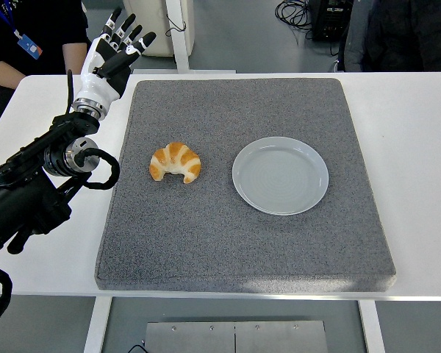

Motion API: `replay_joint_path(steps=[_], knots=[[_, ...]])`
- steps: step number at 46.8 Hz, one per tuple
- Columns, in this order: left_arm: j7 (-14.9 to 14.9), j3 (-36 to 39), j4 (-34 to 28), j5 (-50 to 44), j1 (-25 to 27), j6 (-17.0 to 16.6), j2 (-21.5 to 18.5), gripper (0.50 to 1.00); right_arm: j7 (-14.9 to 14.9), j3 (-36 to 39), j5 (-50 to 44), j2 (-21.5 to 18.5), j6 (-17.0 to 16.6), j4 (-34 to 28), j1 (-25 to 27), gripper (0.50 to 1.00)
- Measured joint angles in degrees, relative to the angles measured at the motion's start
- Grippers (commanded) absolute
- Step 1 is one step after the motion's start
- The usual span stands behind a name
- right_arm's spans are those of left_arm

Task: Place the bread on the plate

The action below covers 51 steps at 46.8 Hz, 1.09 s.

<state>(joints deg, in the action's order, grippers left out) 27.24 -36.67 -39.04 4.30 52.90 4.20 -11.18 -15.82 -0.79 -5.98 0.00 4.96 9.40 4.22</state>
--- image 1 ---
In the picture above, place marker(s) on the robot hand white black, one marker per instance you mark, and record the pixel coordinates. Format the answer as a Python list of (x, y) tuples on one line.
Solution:
[(95, 88)]

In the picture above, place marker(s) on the croissant bread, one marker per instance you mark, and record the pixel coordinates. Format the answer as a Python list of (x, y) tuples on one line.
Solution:
[(176, 154)]

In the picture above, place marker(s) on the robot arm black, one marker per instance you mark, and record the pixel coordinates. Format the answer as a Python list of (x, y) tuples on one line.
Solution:
[(22, 198)]

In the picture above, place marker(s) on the person's right forearm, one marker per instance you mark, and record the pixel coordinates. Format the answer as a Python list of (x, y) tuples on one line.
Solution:
[(5, 75)]

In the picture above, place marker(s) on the person's left forearm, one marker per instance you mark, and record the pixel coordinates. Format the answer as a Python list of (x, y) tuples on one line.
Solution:
[(74, 59)]

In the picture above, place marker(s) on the grey round plate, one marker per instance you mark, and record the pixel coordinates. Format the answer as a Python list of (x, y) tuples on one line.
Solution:
[(279, 176)]

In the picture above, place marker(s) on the grey metal plate with screws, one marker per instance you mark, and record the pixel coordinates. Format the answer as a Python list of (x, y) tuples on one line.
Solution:
[(235, 338)]

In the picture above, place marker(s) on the white cabinet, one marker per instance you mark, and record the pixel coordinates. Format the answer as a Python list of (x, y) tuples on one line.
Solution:
[(147, 25)]

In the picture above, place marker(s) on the person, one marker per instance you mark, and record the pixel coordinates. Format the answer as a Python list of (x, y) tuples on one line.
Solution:
[(40, 18), (400, 36)]

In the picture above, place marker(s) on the white table leg with foot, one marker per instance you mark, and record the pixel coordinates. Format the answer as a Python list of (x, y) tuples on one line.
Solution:
[(179, 44)]

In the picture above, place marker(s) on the grey speckled mat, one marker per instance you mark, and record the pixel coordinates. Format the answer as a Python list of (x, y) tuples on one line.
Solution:
[(206, 239)]

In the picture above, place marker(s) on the black electronics box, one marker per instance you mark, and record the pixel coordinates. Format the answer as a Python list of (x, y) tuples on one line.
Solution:
[(330, 20)]

